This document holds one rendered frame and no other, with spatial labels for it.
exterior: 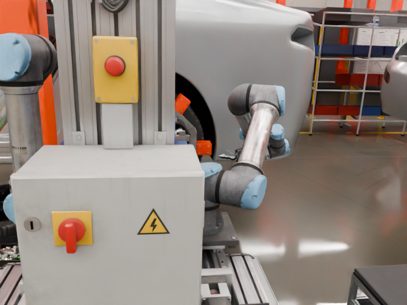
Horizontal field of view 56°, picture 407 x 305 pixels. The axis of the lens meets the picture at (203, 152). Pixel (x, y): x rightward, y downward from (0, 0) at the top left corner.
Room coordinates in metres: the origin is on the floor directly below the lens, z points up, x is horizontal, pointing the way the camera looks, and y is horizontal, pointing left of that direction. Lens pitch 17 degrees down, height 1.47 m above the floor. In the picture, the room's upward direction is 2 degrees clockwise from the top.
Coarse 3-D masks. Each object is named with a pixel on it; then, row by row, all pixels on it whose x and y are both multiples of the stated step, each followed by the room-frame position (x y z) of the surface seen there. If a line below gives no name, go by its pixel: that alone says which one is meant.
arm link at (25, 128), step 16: (0, 48) 0.98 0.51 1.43; (16, 48) 0.97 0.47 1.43; (32, 48) 1.02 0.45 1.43; (48, 48) 1.10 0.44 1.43; (0, 64) 0.97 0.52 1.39; (16, 64) 0.97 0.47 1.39; (32, 64) 1.01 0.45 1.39; (48, 64) 1.09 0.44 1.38; (0, 80) 0.98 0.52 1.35; (16, 80) 0.98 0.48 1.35; (32, 80) 1.01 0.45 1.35; (16, 96) 1.00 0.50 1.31; (32, 96) 1.02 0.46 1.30; (16, 112) 1.00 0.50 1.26; (32, 112) 1.01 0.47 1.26; (16, 128) 1.00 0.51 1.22; (32, 128) 1.01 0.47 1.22; (16, 144) 1.00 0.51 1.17; (32, 144) 1.01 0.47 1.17; (16, 160) 1.00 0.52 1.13
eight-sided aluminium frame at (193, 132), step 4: (176, 112) 2.09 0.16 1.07; (176, 116) 2.09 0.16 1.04; (180, 116) 2.10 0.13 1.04; (184, 120) 2.10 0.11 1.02; (188, 124) 2.10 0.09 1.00; (188, 128) 2.11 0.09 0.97; (192, 128) 2.10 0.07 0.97; (192, 132) 2.10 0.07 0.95; (196, 132) 2.11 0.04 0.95; (192, 136) 2.10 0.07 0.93; (196, 136) 2.11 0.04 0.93; (192, 140) 2.11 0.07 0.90; (196, 140) 2.11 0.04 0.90; (188, 144) 2.15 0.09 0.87; (192, 144) 2.11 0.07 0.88
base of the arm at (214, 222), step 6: (210, 210) 1.19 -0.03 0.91; (216, 210) 1.21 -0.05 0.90; (204, 216) 1.18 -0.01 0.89; (210, 216) 1.18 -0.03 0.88; (216, 216) 1.21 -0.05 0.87; (204, 222) 1.17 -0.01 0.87; (210, 222) 1.18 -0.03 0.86; (216, 222) 1.21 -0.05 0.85; (222, 222) 1.22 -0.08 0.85; (204, 228) 1.17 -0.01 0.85; (210, 228) 1.17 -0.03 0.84; (216, 228) 1.18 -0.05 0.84; (222, 228) 1.21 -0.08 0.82; (204, 234) 1.17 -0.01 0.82; (210, 234) 1.17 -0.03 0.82
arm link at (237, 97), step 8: (240, 88) 1.51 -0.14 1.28; (232, 96) 1.53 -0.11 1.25; (240, 96) 1.49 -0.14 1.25; (232, 104) 1.53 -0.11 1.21; (240, 104) 1.49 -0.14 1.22; (232, 112) 1.58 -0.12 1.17; (240, 112) 1.54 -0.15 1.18; (240, 120) 1.65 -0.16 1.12; (248, 120) 1.66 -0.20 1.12; (240, 128) 1.85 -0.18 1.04; (240, 136) 1.84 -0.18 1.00
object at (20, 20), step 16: (0, 0) 1.57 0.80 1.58; (16, 0) 1.58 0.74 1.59; (32, 0) 1.58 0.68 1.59; (0, 16) 1.57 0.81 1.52; (16, 16) 1.57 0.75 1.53; (32, 16) 1.58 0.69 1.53; (0, 32) 1.56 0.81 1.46; (16, 32) 1.57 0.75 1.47; (32, 32) 1.58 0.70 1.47; (48, 80) 1.68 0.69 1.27; (48, 96) 1.65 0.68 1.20; (48, 112) 1.63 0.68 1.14; (48, 128) 1.61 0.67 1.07; (48, 144) 1.59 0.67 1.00
